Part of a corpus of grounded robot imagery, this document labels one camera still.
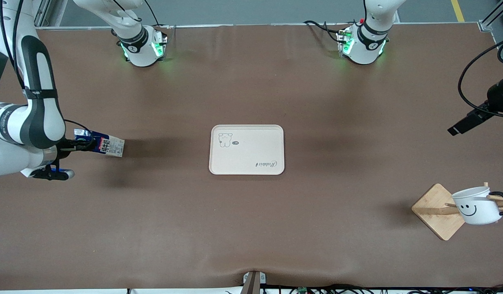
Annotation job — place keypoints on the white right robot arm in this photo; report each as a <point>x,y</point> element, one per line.
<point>14,126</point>

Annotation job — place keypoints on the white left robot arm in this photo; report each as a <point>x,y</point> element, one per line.
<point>367,41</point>

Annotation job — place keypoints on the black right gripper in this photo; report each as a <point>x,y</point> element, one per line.
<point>66,146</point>

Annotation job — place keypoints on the small green circuit board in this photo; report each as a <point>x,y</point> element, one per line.
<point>303,290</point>

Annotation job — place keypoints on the aluminium frame profile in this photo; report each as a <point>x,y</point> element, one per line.
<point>47,12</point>
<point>490,20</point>

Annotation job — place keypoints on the blue milk carton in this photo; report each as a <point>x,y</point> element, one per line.
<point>108,146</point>

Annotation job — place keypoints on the beige rectangular tray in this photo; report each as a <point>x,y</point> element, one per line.
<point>251,155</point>

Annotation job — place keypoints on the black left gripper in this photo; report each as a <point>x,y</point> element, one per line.
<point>499,96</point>

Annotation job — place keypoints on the white smiley mug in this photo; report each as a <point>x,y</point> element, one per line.
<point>478,208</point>

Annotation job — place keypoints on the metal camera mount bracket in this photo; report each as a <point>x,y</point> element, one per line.
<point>253,283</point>

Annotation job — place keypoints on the wooden cup rack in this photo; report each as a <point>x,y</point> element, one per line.
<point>433,212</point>

